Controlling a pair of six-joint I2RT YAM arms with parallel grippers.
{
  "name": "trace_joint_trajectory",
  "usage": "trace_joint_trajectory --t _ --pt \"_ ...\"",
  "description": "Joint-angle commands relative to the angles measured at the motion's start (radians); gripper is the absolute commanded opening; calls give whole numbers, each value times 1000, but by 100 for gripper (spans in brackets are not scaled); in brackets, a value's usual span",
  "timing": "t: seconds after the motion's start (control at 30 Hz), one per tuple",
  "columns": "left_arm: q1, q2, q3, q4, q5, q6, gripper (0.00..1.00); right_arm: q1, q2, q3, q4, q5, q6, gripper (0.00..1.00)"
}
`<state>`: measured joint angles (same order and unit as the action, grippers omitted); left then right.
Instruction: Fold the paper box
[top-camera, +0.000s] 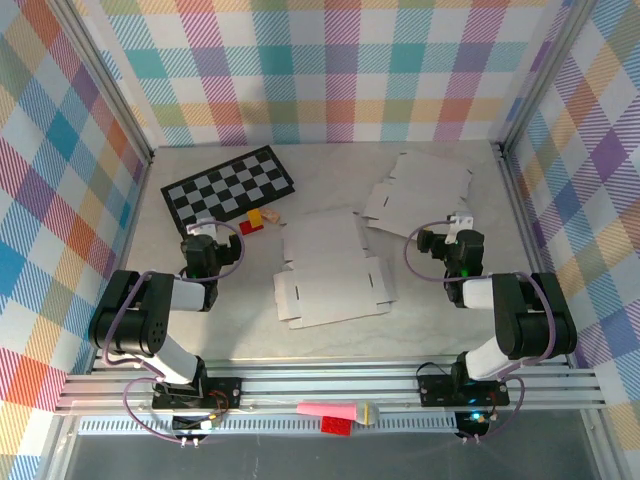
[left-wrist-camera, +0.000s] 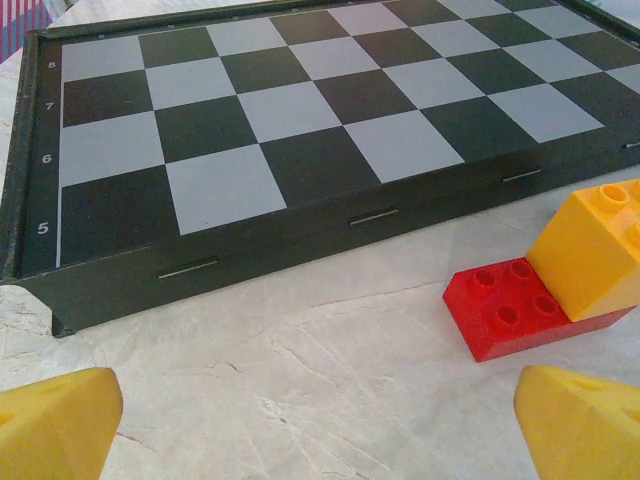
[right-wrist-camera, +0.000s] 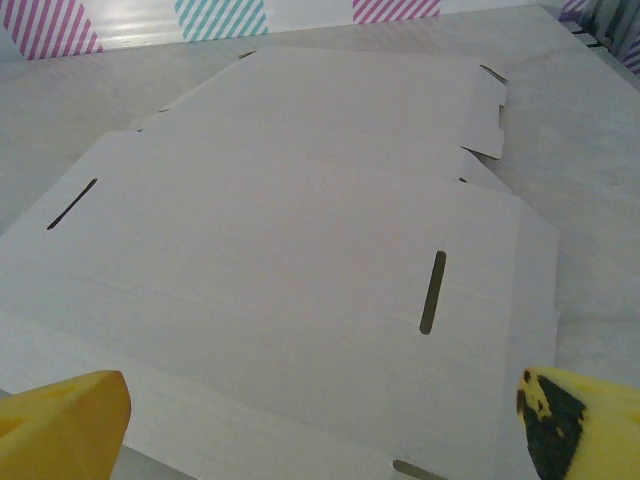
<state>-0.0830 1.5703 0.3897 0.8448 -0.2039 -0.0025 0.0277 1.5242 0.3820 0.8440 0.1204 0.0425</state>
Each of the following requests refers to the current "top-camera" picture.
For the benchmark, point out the white cardboard mailer box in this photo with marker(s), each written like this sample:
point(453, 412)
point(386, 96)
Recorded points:
point(335, 290)
point(425, 190)

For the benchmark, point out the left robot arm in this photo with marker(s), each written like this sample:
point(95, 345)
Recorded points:
point(150, 325)

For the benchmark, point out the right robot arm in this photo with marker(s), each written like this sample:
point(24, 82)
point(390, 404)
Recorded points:
point(530, 320)

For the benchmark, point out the black connector box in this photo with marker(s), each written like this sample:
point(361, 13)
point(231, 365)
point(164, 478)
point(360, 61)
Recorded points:
point(187, 425)
point(472, 422)

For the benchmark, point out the small red toy brick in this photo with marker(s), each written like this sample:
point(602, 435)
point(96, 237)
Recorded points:
point(247, 228)

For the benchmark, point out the yellow toy brick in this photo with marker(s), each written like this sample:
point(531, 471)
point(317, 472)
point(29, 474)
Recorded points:
point(255, 217)

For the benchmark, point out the small wooden block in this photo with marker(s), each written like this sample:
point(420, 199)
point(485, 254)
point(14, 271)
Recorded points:
point(271, 215)

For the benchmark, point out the black white chessboard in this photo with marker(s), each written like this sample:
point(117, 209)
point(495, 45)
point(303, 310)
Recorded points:
point(225, 192)

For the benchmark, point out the pink toy microphone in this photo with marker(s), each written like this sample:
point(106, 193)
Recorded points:
point(330, 411)

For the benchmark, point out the flat red toy brick plate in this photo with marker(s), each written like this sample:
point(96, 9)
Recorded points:
point(335, 427)

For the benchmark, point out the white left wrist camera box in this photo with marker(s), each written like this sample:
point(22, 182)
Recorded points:
point(202, 227)

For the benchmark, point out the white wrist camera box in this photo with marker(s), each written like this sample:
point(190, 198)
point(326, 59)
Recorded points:
point(202, 227)
point(460, 218)

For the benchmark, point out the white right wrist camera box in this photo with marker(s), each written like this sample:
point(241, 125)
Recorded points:
point(460, 218)

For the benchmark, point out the aluminium side rail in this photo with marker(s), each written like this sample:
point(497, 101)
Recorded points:
point(134, 215)
point(529, 240)

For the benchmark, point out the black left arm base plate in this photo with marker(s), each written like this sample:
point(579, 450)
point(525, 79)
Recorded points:
point(225, 392)

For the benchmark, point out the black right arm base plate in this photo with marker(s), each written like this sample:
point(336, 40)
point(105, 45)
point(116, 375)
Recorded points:
point(435, 392)

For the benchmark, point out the aluminium frame rail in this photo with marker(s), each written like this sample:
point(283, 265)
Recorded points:
point(325, 387)

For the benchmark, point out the aluminium corner post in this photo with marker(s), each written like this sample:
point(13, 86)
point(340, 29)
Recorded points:
point(545, 75)
point(100, 80)

